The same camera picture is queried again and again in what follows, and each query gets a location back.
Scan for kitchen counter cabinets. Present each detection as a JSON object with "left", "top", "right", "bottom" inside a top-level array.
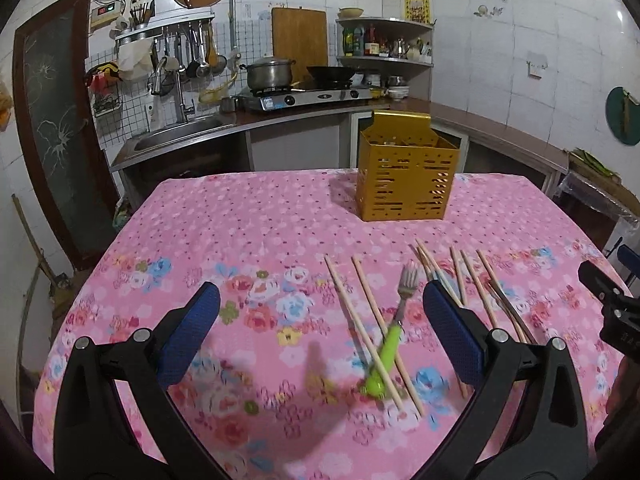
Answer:
[{"left": 110, "top": 98, "right": 568, "bottom": 207}]

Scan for person's right hand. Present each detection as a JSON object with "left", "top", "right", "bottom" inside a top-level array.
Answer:
[{"left": 594, "top": 358, "right": 639, "bottom": 465}]

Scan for dark metal spoon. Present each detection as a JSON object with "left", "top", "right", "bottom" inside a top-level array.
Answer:
[{"left": 489, "top": 278, "right": 535, "bottom": 344}]

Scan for side table with vegetables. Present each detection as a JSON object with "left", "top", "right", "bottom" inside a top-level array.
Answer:
[{"left": 552, "top": 148, "right": 639, "bottom": 258}]

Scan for wooden chopstick long diagonal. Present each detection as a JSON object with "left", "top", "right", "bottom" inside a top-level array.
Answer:
[{"left": 450, "top": 247, "right": 468, "bottom": 307}]

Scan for light blue spatula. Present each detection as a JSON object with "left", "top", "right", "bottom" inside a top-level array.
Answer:
[{"left": 425, "top": 261, "right": 449, "bottom": 286}]

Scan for wooden chopstick diagonal centre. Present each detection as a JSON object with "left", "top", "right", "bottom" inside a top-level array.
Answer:
[{"left": 410, "top": 244, "right": 434, "bottom": 281}]

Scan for pink floral tablecloth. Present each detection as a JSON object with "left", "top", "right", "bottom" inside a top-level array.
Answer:
[{"left": 34, "top": 170, "right": 620, "bottom": 479}]

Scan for yellow perforated utensil holder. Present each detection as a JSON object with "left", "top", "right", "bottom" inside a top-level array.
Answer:
[{"left": 356, "top": 110, "right": 459, "bottom": 221}]

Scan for steel sink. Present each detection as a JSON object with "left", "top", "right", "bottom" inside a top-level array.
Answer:
[{"left": 134, "top": 116, "right": 233, "bottom": 152}]

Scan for corner shelf with bottles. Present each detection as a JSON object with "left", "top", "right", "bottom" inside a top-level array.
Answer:
[{"left": 333, "top": 15, "right": 435, "bottom": 101}]

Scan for gas stove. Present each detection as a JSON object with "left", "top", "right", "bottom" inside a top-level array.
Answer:
[{"left": 238, "top": 87, "right": 372, "bottom": 113}]

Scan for black wok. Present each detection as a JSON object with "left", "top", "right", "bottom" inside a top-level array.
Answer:
[{"left": 307, "top": 65, "right": 356, "bottom": 89}]

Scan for dark wooden door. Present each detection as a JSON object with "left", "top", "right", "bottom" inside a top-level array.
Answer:
[{"left": 12, "top": 0, "right": 119, "bottom": 270}]

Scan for hanging utensil rack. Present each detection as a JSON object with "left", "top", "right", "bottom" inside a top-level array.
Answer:
[{"left": 112, "top": 10, "right": 231, "bottom": 96}]

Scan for steel cooking pot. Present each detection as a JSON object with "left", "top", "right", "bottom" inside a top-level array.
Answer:
[{"left": 239, "top": 56, "right": 296, "bottom": 91}]

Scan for wooden cutting board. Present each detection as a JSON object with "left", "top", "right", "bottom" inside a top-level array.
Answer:
[{"left": 271, "top": 8, "right": 329, "bottom": 84}]

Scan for green handled fork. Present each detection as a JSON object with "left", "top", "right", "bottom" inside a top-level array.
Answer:
[{"left": 360, "top": 262, "right": 420, "bottom": 401}]

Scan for green round wall board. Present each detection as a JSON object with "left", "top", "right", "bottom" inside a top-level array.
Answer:
[{"left": 605, "top": 87, "right": 640, "bottom": 146}]

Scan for white wall socket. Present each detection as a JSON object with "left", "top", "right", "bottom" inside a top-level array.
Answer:
[{"left": 525, "top": 51, "right": 549, "bottom": 79}]

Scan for yellow wall poster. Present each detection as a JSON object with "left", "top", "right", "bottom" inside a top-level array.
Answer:
[{"left": 404, "top": 0, "right": 432, "bottom": 25}]

